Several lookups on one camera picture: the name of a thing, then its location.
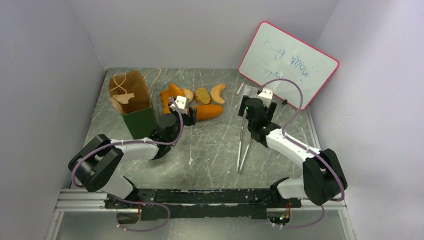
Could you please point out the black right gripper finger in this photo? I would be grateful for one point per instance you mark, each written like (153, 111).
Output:
(242, 106)
(270, 111)

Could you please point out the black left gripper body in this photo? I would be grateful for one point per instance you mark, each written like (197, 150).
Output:
(187, 120)

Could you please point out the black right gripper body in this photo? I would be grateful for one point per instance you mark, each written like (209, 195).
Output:
(256, 105)

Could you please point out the orange fake baguette loaf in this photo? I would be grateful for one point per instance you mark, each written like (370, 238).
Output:
(207, 111)

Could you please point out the white ruler package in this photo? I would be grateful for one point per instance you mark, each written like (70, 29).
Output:
(249, 91)

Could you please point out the round tan fake bun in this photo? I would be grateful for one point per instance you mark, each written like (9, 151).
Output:
(188, 94)

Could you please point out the tan fake croissant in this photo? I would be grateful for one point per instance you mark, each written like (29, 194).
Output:
(215, 93)

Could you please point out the orange fake bread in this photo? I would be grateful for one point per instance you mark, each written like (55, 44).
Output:
(165, 100)

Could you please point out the silver metal tongs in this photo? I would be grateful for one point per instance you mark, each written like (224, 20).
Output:
(242, 154)

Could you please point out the green paper bag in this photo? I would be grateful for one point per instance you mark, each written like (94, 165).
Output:
(131, 98)

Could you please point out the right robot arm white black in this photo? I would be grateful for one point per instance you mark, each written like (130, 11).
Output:
(322, 178)

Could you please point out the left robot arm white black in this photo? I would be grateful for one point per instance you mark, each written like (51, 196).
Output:
(95, 165)

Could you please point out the white pink marker pen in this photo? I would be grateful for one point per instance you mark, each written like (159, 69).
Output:
(239, 89)

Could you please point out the pink framed whiteboard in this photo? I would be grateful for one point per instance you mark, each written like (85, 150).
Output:
(295, 70)

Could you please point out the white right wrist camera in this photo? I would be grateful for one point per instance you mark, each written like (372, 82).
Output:
(265, 96)

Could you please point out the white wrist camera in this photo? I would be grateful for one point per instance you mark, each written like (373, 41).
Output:
(180, 105)
(265, 96)

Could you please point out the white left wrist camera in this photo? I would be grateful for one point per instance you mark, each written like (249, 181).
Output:
(180, 105)

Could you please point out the aluminium side rail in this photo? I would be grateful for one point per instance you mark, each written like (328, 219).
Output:
(313, 132)

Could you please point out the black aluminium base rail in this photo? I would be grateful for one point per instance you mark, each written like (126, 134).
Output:
(159, 204)

